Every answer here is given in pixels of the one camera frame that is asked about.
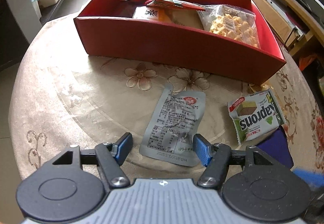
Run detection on grey foil snack pouch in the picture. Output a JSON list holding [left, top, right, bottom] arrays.
[[139, 83, 206, 167]]

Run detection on dark blue snack packet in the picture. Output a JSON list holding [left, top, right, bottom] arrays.
[[256, 126, 294, 169]]

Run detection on green Kaprons wafer packet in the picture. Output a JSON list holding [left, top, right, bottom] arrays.
[[227, 88, 286, 145]]

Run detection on clear bag yellow snacks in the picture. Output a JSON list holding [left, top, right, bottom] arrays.
[[197, 4, 260, 48]]

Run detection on steamed cake snack packet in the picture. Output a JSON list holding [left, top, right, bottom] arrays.
[[133, 6, 172, 23]]

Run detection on silver red spicy strip packet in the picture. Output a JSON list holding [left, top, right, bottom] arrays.
[[145, 0, 205, 11]]

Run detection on beige floral tablecloth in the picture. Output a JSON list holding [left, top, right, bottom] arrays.
[[7, 14, 324, 181]]

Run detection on gold wrapped snack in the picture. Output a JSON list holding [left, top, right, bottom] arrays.
[[247, 83, 270, 94]]

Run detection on red cardboard box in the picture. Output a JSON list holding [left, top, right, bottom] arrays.
[[74, 0, 286, 85]]

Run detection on grey cabinet panel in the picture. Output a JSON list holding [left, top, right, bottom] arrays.
[[5, 0, 42, 44]]

